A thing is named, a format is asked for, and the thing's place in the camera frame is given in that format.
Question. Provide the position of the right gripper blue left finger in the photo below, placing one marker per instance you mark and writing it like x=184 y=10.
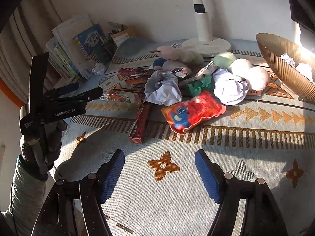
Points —
x=109 y=175

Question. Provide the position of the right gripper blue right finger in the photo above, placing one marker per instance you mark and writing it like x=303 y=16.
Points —
x=211 y=175

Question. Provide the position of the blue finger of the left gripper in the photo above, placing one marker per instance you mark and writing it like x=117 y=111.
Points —
x=57 y=92
x=89 y=95

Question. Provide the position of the small paper ball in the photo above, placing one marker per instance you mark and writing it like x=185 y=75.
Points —
x=99 y=69

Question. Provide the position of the dark red long box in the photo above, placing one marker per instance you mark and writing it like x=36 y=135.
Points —
x=138 y=128

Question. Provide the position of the red furry plush pouch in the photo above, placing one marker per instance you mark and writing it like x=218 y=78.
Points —
x=186 y=115

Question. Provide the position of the white paper ball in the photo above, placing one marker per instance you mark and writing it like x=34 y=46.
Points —
x=162 y=89

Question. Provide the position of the blue white cat plush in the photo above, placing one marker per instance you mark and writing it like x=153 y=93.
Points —
x=162 y=64

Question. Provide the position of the large paper ball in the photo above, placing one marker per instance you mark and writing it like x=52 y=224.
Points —
x=229 y=89

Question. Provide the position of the pink dango skewer plush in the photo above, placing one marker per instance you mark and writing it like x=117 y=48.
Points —
x=179 y=54

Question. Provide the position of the green translucent plastic toy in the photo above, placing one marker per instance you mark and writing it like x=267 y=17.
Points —
x=205 y=83

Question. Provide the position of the paper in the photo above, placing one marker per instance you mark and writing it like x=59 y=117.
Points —
x=176 y=45

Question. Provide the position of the silver foil snack wrapper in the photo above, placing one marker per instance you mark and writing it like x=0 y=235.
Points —
x=207 y=70

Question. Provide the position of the green white pink dango plush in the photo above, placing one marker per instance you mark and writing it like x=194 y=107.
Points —
x=257 y=77

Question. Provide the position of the orange printed long box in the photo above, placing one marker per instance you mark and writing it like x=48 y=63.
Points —
x=128 y=95

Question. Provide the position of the grey sleeved left forearm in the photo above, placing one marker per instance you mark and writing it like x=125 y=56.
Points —
x=27 y=197

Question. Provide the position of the dark gloved left hand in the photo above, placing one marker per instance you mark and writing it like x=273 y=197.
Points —
x=39 y=151

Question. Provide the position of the row of upright books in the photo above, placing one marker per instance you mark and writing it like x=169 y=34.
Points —
x=82 y=43

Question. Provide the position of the beige calligraphy pen cup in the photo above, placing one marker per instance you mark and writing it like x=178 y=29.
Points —
x=121 y=33

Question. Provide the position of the patterned woven table mat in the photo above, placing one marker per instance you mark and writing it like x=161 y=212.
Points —
x=160 y=191

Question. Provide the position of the white desk lamp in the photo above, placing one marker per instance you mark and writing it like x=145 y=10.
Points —
x=205 y=44

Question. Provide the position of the brown ribbed wicker bowl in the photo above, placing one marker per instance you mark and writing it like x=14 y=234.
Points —
x=272 y=47

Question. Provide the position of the black wall monitor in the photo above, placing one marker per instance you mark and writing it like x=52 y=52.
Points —
x=302 y=12

